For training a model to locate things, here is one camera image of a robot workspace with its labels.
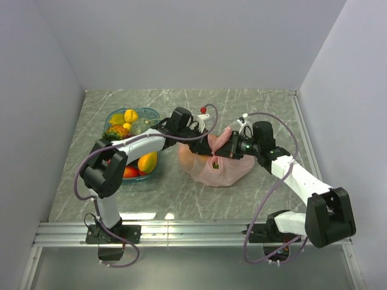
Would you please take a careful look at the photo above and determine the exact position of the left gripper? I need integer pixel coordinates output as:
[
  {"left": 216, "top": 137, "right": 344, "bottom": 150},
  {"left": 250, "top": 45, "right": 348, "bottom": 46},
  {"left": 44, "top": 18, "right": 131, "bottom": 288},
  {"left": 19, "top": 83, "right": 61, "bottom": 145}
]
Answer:
[{"left": 178, "top": 124, "right": 213, "bottom": 156}]

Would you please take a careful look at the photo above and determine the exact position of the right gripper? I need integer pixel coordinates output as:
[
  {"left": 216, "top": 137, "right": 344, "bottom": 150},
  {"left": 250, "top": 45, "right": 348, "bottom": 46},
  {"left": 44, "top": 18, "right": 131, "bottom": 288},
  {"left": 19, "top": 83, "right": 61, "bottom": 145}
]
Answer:
[{"left": 215, "top": 131, "right": 261, "bottom": 160}]

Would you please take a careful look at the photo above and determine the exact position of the pink plastic bag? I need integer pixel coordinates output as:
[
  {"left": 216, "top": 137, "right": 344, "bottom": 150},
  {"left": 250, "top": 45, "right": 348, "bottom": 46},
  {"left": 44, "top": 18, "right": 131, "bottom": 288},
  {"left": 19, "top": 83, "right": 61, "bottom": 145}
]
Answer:
[{"left": 178, "top": 143, "right": 255, "bottom": 187}]

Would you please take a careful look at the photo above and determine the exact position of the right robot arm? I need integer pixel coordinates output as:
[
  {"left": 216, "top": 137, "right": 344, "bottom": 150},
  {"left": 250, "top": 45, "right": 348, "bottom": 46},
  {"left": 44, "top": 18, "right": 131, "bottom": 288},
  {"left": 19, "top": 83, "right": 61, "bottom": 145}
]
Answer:
[{"left": 215, "top": 121, "right": 356, "bottom": 248}]

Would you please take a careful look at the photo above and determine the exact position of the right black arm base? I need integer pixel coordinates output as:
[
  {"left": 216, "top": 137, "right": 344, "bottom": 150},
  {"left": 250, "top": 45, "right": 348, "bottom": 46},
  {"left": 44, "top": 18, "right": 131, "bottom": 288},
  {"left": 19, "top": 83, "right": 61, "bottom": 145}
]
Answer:
[{"left": 248, "top": 224, "right": 296, "bottom": 263}]

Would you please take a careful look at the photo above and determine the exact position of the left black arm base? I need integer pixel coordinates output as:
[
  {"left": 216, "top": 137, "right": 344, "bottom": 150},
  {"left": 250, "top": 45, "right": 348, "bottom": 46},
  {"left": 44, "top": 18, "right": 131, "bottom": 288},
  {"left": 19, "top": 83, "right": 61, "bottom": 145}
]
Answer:
[{"left": 85, "top": 224, "right": 141, "bottom": 262}]

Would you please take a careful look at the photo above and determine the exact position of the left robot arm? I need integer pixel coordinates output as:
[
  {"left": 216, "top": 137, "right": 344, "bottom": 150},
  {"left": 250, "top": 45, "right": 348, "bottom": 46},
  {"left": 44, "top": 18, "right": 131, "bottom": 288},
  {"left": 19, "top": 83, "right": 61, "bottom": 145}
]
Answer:
[{"left": 76, "top": 107, "right": 212, "bottom": 243}]

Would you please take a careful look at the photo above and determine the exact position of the orange mango at tray bottom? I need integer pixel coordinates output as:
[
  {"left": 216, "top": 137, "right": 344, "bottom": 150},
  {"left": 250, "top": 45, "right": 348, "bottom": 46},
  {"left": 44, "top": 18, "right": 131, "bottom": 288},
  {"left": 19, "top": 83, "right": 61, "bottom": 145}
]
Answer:
[{"left": 137, "top": 152, "right": 158, "bottom": 175}]

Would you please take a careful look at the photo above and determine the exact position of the teal plastic fruit tray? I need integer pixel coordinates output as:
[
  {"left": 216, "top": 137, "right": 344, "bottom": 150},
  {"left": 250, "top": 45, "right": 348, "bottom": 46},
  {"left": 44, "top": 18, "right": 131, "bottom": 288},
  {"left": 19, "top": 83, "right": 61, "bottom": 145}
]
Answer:
[{"left": 102, "top": 107, "right": 161, "bottom": 184}]

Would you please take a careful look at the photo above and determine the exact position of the netted cantaloupe melon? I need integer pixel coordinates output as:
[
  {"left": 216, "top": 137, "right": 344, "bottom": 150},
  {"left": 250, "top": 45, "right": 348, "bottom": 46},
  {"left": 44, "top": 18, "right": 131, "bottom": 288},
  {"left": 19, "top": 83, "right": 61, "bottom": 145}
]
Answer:
[{"left": 130, "top": 118, "right": 160, "bottom": 135}]

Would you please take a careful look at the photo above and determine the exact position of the red orange long fruit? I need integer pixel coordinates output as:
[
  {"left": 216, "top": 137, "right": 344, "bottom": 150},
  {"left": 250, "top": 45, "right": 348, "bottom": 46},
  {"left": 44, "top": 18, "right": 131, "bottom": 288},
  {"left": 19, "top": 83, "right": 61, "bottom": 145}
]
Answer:
[{"left": 123, "top": 166, "right": 140, "bottom": 179}]

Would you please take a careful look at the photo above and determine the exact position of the small yellow knobbly fruit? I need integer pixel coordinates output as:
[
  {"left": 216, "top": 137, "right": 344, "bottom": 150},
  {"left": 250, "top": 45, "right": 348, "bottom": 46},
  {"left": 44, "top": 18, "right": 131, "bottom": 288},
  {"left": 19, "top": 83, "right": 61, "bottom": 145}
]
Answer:
[{"left": 124, "top": 109, "right": 139, "bottom": 124}]

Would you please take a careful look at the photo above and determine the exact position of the orange pineapple body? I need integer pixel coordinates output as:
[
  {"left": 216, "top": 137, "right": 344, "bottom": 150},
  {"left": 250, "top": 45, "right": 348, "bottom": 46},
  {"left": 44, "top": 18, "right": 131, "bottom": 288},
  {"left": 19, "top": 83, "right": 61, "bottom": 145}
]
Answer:
[{"left": 102, "top": 125, "right": 129, "bottom": 141}]

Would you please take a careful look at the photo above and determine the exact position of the yellow star fruit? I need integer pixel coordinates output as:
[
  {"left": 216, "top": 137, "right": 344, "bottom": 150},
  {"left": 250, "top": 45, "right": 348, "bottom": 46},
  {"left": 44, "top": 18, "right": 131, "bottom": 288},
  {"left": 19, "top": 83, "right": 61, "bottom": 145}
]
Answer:
[{"left": 109, "top": 114, "right": 126, "bottom": 126}]

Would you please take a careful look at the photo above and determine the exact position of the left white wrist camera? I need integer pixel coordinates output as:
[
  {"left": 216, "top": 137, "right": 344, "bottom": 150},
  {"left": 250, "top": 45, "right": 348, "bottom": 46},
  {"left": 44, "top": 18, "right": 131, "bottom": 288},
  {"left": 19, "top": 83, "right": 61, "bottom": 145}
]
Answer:
[{"left": 196, "top": 107, "right": 212, "bottom": 133}]

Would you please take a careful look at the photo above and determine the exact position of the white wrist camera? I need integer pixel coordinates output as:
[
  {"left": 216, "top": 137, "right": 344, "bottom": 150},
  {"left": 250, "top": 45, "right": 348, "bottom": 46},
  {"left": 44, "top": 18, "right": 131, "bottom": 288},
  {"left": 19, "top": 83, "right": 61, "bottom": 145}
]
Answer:
[
  {"left": 196, "top": 107, "right": 212, "bottom": 133},
  {"left": 237, "top": 113, "right": 252, "bottom": 135}
]

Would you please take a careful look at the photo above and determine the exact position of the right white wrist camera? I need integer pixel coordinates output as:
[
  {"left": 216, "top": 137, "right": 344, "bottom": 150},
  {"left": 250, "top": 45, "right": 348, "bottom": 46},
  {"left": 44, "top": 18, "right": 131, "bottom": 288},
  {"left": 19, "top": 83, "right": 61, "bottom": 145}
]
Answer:
[{"left": 237, "top": 113, "right": 252, "bottom": 135}]

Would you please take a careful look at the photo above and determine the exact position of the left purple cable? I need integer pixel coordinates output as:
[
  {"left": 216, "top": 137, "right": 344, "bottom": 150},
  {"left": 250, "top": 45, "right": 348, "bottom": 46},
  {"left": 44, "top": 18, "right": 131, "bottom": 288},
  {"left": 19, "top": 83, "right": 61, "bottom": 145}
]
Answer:
[{"left": 74, "top": 104, "right": 219, "bottom": 269}]

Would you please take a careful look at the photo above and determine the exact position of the purple cable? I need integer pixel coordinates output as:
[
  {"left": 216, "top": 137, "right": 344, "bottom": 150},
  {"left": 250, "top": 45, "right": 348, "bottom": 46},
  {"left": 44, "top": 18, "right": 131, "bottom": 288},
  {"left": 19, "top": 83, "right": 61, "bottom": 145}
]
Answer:
[
  {"left": 243, "top": 112, "right": 309, "bottom": 264},
  {"left": 74, "top": 104, "right": 219, "bottom": 269}
]

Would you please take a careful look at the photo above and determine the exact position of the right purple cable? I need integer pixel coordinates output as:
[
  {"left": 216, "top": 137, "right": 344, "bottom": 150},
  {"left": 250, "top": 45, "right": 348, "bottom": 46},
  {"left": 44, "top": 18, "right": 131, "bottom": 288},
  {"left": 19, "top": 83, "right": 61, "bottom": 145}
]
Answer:
[{"left": 243, "top": 112, "right": 309, "bottom": 264}]

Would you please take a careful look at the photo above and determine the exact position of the aluminium mounting rail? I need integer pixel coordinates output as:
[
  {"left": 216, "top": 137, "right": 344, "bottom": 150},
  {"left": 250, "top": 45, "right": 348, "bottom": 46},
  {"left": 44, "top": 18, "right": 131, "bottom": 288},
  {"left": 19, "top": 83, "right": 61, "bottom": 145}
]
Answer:
[{"left": 33, "top": 220, "right": 248, "bottom": 248}]

